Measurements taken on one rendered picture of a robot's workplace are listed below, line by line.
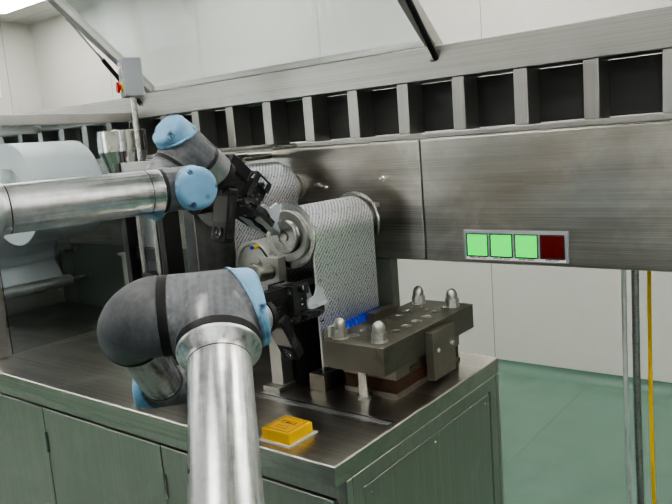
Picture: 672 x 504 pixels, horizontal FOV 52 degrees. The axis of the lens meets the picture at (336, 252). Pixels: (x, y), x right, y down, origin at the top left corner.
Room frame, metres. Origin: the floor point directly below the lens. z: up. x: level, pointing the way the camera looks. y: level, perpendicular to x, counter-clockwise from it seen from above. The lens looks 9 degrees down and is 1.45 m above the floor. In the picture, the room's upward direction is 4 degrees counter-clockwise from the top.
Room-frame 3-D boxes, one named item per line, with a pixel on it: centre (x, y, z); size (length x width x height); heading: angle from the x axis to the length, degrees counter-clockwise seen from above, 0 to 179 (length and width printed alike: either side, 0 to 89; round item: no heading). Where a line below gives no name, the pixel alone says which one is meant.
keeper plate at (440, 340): (1.52, -0.22, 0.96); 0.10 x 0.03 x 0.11; 142
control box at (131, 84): (1.91, 0.52, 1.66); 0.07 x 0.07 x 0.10; 27
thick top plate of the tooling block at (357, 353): (1.56, -0.14, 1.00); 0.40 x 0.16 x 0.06; 142
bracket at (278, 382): (1.54, 0.15, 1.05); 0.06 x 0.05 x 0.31; 142
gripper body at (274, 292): (1.42, 0.12, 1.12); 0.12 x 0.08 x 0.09; 142
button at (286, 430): (1.27, 0.12, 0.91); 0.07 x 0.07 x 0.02; 52
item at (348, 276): (1.61, -0.02, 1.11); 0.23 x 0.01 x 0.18; 142
